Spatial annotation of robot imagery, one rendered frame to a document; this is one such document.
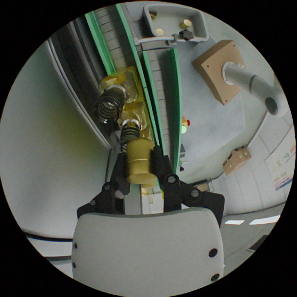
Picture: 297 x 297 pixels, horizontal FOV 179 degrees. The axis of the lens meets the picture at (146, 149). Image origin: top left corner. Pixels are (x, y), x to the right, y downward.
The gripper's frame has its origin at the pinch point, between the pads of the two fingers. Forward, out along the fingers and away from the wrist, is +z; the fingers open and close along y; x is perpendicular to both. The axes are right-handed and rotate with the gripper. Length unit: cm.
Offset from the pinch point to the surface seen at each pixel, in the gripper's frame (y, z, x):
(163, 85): 8.8, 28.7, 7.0
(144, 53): 4.2, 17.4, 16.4
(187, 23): 25, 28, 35
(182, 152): 21, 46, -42
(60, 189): -14.0, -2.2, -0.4
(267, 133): 362, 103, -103
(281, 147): 361, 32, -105
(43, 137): -14.2, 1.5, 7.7
